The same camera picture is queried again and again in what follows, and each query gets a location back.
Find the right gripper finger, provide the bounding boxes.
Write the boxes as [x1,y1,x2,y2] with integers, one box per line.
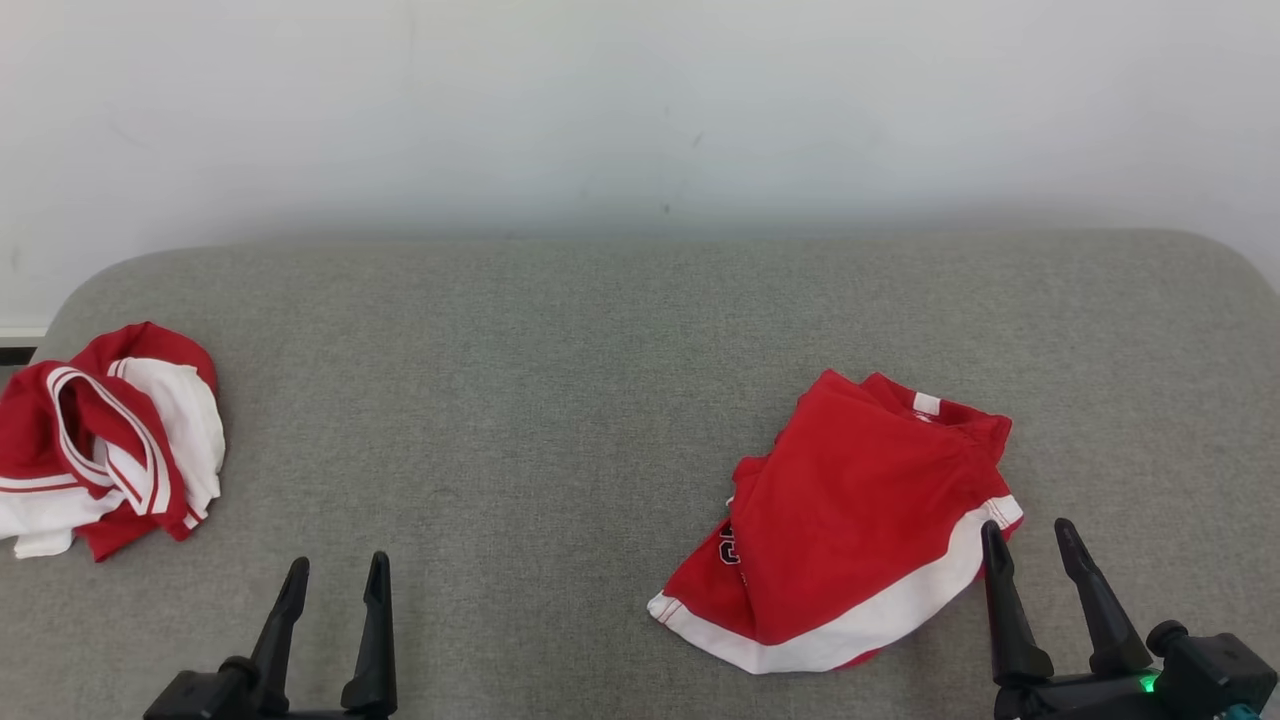
[980,519,1055,688]
[1053,517,1154,677]

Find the red white-hemmed shorts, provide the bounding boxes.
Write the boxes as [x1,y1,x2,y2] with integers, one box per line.
[646,369,1025,675]

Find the red Bulls basketball jersey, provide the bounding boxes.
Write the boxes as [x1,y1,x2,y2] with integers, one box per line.
[0,321,227,563]

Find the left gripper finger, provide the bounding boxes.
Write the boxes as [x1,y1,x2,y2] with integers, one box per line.
[339,550,399,715]
[248,556,312,715]

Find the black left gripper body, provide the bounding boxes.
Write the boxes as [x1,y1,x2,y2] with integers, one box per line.
[143,655,398,720]

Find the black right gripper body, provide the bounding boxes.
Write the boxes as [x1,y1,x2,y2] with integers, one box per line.
[993,670,1191,720]

